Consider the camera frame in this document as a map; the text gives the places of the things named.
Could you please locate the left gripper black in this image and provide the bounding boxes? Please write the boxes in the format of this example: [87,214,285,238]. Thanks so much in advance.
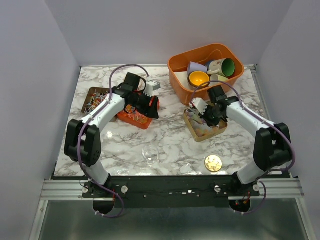
[131,90,160,120]

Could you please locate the orange square candy tray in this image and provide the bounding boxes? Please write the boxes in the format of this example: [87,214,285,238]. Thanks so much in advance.
[117,105,153,130]

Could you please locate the gold tin with popsicle candies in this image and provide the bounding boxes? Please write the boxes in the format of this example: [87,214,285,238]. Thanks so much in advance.
[183,108,228,143]

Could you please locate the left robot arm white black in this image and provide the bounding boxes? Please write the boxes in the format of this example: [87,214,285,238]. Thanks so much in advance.
[64,72,161,198]

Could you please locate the cream cup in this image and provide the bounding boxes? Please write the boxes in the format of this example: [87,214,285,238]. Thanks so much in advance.
[210,74,229,86]

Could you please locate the yellow inside bowl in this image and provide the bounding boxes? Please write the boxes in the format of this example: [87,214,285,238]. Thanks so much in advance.
[187,71,210,90]

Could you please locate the clear glass jar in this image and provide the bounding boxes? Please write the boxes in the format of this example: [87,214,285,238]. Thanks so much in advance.
[142,145,159,166]

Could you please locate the gold round jar lid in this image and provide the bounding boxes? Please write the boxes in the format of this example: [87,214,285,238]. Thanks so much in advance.
[204,155,223,173]

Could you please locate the floral mug green inside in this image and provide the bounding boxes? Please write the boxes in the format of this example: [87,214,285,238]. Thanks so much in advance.
[207,58,236,77]

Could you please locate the lavender cup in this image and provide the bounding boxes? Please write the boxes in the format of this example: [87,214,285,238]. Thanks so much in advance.
[187,61,208,75]

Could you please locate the blue cup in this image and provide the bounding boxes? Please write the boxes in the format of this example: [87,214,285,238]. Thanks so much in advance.
[205,60,214,69]

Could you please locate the large orange plastic bin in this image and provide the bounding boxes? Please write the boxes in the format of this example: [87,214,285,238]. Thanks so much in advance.
[167,43,244,106]

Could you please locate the brown tray with lollipops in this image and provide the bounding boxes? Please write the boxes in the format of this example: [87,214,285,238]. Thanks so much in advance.
[81,87,109,114]

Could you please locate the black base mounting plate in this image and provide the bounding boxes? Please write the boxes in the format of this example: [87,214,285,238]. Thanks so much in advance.
[82,175,260,209]

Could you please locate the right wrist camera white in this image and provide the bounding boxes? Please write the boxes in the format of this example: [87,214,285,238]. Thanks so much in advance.
[189,97,209,115]

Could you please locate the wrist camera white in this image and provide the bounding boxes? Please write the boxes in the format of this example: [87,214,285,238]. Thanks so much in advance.
[142,80,161,97]
[189,97,209,115]

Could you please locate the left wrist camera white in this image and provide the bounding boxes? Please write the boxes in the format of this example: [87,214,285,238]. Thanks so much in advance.
[142,80,161,97]

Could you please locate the aluminium rail frame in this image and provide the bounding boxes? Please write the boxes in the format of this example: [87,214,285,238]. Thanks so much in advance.
[31,65,315,240]

